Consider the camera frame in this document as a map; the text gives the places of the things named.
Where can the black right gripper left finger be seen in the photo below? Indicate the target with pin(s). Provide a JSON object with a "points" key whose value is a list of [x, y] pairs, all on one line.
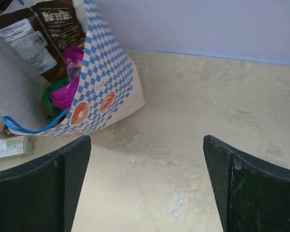
{"points": [[42, 195]]}

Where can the magenta snack bag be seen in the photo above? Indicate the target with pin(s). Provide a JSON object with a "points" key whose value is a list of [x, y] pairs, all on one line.
{"points": [[62, 97]]}

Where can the brown chips bag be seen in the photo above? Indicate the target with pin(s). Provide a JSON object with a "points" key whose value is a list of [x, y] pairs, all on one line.
{"points": [[40, 33]]}

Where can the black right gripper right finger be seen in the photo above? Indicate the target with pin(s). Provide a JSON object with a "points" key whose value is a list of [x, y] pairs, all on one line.
{"points": [[252, 195]]}

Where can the blue checkered paper bag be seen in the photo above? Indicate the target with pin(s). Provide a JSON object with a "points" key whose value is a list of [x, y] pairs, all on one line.
{"points": [[109, 86]]}

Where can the small green white box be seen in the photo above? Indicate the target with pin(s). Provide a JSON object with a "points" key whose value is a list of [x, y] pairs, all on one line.
{"points": [[16, 146]]}

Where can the green chips bag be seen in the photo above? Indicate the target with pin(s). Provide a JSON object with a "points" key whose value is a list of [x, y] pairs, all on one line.
{"points": [[52, 112]]}

